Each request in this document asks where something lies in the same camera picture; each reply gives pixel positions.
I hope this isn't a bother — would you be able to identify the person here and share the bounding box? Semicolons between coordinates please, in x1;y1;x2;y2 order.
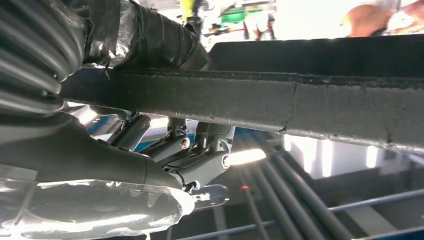
339;0;424;38

